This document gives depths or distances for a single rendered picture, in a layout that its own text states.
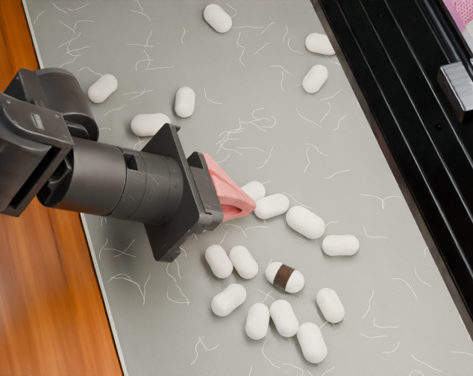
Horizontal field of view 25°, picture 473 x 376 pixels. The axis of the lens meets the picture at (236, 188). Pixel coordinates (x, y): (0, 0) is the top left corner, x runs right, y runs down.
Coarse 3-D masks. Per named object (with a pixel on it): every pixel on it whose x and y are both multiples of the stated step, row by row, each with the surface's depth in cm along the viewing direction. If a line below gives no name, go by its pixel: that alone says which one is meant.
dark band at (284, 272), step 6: (282, 264) 92; (282, 270) 92; (288, 270) 92; (294, 270) 92; (276, 276) 92; (282, 276) 92; (288, 276) 91; (276, 282) 92; (282, 282) 92; (282, 288) 92
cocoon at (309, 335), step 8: (304, 328) 89; (312, 328) 89; (304, 336) 88; (312, 336) 88; (320, 336) 89; (304, 344) 88; (312, 344) 88; (320, 344) 88; (304, 352) 88; (312, 352) 88; (320, 352) 88; (312, 360) 88; (320, 360) 88
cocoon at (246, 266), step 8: (232, 248) 94; (240, 248) 93; (232, 256) 93; (240, 256) 93; (248, 256) 93; (240, 264) 93; (248, 264) 92; (256, 264) 93; (240, 272) 93; (248, 272) 92; (256, 272) 93
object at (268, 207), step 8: (264, 200) 96; (272, 200) 96; (280, 200) 96; (288, 200) 97; (256, 208) 96; (264, 208) 96; (272, 208) 96; (280, 208) 96; (264, 216) 96; (272, 216) 97
